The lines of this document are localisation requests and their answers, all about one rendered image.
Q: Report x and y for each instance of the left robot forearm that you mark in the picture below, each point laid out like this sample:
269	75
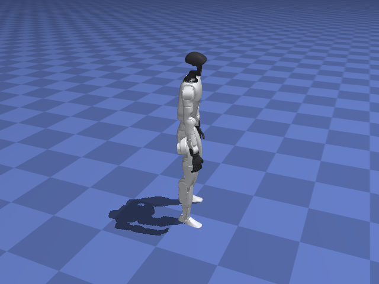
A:
197	117

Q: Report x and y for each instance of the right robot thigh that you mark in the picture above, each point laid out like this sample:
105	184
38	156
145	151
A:
183	149

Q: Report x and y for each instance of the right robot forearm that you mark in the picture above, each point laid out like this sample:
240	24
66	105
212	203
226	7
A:
190	132

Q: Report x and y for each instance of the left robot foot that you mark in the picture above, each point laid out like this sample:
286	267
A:
196	199

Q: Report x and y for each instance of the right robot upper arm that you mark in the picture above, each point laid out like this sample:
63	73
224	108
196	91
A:
187	99

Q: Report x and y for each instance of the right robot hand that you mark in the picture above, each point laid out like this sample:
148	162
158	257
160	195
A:
196	161

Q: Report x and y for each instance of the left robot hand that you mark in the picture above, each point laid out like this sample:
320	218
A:
199	130

